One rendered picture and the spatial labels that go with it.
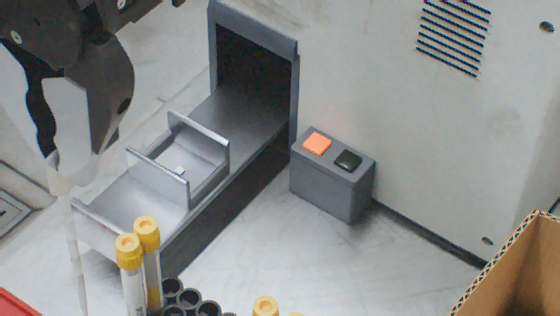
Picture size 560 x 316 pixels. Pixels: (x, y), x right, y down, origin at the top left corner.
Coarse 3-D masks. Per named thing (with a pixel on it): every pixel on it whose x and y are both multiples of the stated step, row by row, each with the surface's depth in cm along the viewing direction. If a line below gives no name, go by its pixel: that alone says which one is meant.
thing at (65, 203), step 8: (64, 200) 52; (64, 208) 53; (64, 216) 53; (72, 216) 54; (64, 224) 54; (72, 224) 54; (72, 232) 54; (72, 240) 55; (72, 248) 55; (72, 256) 56; (72, 264) 57; (80, 264) 57; (80, 272) 57; (80, 280) 58; (80, 288) 58; (80, 296) 59; (80, 304) 59
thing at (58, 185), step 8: (56, 152) 50; (48, 160) 50; (56, 160) 50; (48, 168) 50; (56, 168) 50; (48, 176) 51; (56, 176) 51; (56, 184) 51; (64, 184) 52; (72, 184) 52; (56, 192) 52; (64, 192) 52
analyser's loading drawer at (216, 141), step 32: (224, 96) 86; (256, 96) 86; (288, 96) 86; (192, 128) 79; (224, 128) 83; (256, 128) 83; (128, 160) 79; (160, 160) 81; (192, 160) 81; (224, 160) 80; (128, 192) 79; (160, 192) 79; (192, 192) 78; (96, 224) 75; (128, 224) 77; (160, 224) 77
